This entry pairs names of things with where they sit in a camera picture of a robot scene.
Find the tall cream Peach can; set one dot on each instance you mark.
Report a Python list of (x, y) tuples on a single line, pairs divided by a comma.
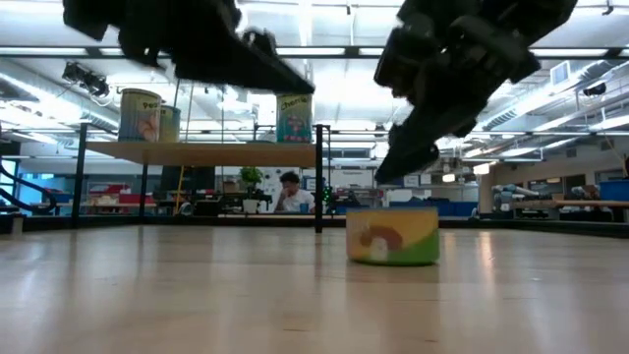
[(140, 118)]

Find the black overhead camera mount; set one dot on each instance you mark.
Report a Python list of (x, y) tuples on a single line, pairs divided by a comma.
[(86, 78)]

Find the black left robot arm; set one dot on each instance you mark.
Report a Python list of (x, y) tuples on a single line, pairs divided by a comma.
[(83, 17)]

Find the tall can yellow-green label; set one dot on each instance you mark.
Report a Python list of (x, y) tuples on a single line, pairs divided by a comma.
[(171, 125)]

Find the short yellow green can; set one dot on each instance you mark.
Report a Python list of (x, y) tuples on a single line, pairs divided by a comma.
[(393, 236)]

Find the black aluminium table frame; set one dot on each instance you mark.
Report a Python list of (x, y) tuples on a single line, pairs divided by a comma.
[(147, 222)]

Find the potted green plant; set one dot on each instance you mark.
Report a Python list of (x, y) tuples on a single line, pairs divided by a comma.
[(250, 178)]

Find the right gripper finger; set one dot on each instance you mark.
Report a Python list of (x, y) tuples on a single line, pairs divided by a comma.
[(413, 128), (442, 137)]

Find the red box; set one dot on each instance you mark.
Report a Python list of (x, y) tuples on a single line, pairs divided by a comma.
[(118, 195)]

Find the blue storage bin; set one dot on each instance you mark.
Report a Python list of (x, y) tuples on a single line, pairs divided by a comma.
[(614, 190)]

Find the tall teal Cherries can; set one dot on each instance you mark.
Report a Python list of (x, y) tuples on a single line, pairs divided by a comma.
[(294, 120)]

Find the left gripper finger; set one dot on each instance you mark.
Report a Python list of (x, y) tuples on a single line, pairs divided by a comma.
[(231, 74), (245, 54)]

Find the wooden shelf with black legs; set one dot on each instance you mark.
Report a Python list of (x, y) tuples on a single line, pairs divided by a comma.
[(206, 153)]

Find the person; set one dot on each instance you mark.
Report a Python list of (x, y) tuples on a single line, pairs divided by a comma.
[(295, 199)]

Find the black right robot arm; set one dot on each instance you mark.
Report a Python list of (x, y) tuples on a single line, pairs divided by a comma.
[(531, 15)]

